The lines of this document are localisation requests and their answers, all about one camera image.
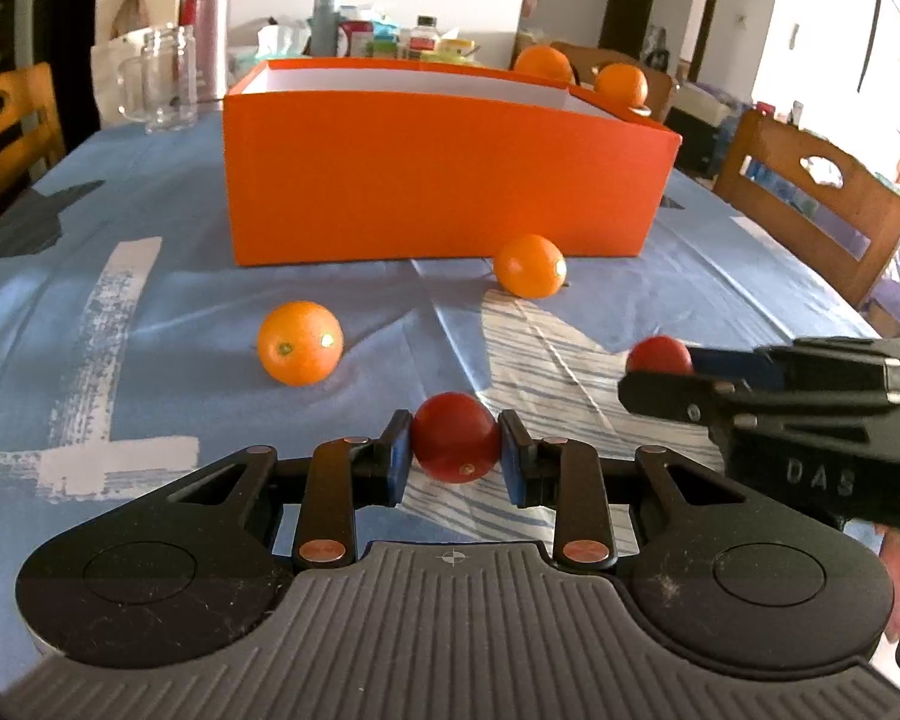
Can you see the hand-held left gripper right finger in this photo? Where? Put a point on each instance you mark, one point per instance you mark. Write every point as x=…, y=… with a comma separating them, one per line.
x=514, y=457

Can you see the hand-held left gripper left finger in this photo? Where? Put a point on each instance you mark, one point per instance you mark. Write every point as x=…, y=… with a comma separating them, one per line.
x=399, y=457

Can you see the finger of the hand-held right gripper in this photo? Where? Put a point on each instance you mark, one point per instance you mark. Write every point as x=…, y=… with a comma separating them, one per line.
x=675, y=401
x=727, y=367

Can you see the red tomato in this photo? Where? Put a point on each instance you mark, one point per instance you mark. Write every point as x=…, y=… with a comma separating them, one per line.
x=454, y=442
x=658, y=356

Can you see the orange cardboard box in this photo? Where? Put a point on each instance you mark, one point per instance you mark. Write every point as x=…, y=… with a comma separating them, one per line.
x=435, y=172

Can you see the small orange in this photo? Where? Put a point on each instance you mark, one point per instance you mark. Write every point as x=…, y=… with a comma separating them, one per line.
x=530, y=265
x=300, y=343

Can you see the orange in bowl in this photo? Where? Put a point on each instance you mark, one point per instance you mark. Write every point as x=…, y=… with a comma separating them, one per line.
x=621, y=84
x=544, y=64

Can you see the blue printed tablecloth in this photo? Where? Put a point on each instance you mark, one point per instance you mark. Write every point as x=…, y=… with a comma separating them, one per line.
x=157, y=195

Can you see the teal box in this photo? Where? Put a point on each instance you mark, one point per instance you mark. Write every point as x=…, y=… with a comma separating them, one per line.
x=385, y=41

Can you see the white bottle red cap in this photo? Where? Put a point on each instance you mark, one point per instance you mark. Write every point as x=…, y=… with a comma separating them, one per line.
x=356, y=37

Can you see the bottle with black cap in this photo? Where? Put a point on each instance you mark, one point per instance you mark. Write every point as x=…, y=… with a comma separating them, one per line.
x=424, y=34

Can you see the tissue box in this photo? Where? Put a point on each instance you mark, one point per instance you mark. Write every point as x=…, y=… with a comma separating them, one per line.
x=281, y=37

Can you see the grey bottle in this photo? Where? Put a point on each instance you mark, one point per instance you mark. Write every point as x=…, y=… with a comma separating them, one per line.
x=326, y=22

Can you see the glass jar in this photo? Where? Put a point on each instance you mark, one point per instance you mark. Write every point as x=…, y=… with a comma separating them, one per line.
x=171, y=79

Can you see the glass mug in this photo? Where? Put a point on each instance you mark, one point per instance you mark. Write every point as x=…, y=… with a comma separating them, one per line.
x=135, y=86

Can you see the pink thermos bottle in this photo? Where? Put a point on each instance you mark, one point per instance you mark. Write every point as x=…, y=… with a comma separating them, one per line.
x=211, y=37

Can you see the beige paper bag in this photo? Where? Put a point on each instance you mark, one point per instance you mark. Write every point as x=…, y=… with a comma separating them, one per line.
x=131, y=0

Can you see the white framed wall board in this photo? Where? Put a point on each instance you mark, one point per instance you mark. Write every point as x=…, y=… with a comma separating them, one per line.
x=896, y=60

